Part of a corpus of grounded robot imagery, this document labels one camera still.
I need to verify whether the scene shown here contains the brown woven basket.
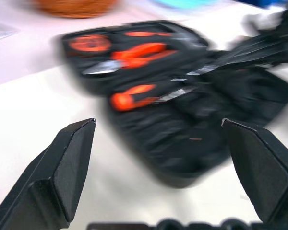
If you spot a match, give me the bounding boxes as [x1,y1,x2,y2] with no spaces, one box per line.
[35,0,123,19]

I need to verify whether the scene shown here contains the orange tape measure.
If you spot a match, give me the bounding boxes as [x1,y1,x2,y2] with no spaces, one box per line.
[68,34,111,54]

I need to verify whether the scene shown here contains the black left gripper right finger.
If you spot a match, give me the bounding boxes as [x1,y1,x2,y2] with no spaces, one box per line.
[221,118,288,230]

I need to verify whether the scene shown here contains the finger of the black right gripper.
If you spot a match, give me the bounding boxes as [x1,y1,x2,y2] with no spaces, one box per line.
[227,30,288,55]
[206,49,288,70]

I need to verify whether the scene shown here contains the black tool case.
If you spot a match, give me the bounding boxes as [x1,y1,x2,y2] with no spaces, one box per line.
[61,20,288,189]

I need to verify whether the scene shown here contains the blue round object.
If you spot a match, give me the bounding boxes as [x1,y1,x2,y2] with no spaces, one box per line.
[148,0,233,12]

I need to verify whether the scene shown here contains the orange handled pliers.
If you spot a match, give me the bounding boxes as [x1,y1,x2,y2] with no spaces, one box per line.
[83,42,168,75]

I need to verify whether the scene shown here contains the orange handled screwdriver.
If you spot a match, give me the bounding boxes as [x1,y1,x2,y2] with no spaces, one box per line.
[123,30,173,38]
[110,83,199,113]

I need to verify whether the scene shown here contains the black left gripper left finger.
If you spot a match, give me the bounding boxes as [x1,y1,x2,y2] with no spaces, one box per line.
[0,118,97,230]

